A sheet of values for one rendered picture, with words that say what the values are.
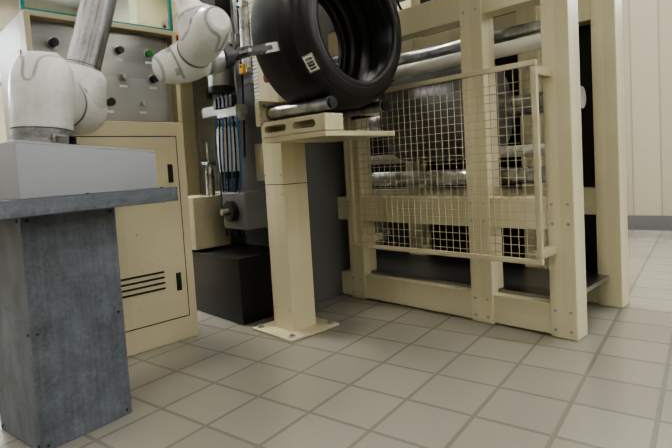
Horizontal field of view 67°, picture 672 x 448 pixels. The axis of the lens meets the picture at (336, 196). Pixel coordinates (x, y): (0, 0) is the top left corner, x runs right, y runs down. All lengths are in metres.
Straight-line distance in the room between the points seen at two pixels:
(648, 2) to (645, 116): 0.90
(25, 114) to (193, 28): 0.50
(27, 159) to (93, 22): 0.59
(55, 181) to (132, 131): 0.75
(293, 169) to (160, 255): 0.63
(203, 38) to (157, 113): 0.87
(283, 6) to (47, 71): 0.73
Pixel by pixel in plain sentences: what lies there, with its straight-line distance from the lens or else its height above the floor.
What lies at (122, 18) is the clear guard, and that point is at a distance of 2.23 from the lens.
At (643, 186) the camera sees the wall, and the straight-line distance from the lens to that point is 4.91.
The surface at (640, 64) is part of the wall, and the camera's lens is 4.94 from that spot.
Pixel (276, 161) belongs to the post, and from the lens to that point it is 2.10.
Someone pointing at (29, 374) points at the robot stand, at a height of 0.20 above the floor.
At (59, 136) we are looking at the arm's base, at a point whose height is 0.81.
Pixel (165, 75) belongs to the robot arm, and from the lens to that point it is 1.52.
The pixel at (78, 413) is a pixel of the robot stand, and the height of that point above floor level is 0.06.
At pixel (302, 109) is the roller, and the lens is 1.85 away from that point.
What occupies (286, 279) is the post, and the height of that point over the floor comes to 0.23.
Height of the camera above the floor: 0.69
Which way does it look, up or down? 3 degrees down
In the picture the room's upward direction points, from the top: 3 degrees counter-clockwise
